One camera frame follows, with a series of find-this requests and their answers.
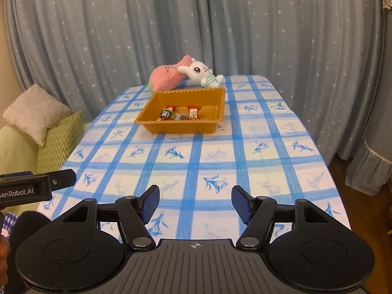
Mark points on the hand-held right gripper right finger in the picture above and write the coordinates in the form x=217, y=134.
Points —
x=242, y=204

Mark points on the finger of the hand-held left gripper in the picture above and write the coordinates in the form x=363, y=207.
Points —
x=62, y=179
x=15, y=175

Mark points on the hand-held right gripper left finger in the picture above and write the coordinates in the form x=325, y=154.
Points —
x=150, y=204

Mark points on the golden plastic tray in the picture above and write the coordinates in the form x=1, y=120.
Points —
x=183, y=127

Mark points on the large green snack packet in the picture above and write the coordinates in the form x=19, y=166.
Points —
x=165, y=114

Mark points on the clear packet with dark contents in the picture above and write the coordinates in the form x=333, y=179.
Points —
x=179, y=116

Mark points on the red packet with gold label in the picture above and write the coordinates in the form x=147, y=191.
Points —
x=193, y=112

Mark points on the person's left hand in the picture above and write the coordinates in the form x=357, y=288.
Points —
x=3, y=251

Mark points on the light green sofa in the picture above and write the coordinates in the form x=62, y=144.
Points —
x=15, y=153

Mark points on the blue checkered cloth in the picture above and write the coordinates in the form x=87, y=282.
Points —
x=10, y=220

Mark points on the green chevron cushion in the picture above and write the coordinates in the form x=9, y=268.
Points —
x=59, y=144

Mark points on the blue checked tablecloth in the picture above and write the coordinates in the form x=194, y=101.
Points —
x=260, y=165

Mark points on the beige pillow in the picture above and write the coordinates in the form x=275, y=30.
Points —
x=36, y=113

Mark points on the pink plush toy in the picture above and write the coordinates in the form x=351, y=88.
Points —
x=164, y=76

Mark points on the white rabbit plush toy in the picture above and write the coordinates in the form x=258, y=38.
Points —
x=199, y=70

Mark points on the blue star curtain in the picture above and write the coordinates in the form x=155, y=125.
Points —
x=122, y=21

